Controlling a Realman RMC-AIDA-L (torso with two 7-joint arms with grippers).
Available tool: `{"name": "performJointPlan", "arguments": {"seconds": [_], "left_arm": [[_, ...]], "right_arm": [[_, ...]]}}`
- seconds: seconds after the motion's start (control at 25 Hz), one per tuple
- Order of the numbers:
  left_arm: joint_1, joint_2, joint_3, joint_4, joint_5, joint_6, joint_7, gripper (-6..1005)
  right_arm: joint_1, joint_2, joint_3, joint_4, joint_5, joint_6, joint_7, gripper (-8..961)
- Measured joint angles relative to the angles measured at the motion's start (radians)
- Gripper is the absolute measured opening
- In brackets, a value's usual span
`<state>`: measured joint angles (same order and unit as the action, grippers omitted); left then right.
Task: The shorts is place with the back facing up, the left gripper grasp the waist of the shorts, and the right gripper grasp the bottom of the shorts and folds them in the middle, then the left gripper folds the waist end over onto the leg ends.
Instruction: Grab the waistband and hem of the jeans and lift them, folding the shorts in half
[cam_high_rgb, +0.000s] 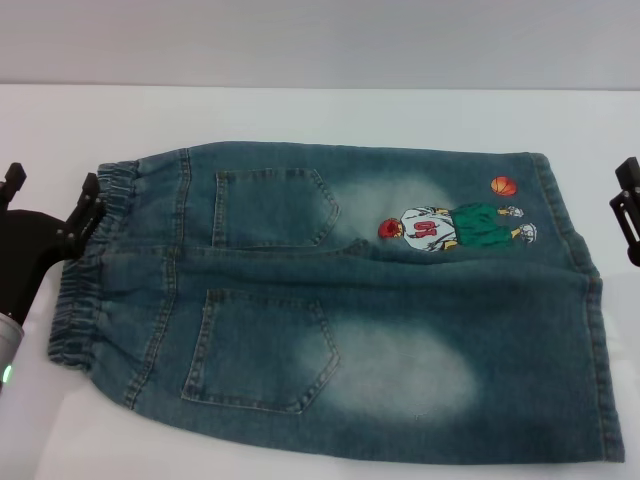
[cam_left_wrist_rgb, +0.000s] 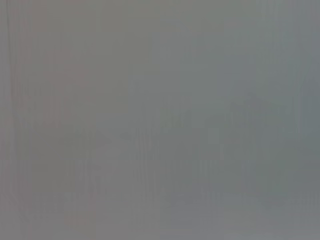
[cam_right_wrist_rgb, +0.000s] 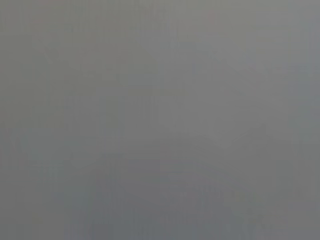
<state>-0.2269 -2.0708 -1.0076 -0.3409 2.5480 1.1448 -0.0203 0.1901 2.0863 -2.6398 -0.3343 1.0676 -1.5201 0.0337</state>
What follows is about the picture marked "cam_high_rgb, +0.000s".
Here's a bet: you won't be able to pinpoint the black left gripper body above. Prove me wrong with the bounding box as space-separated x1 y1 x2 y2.
0 208 72 326

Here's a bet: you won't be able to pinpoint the blue denim shorts with embroidery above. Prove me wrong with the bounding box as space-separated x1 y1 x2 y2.
47 139 626 464

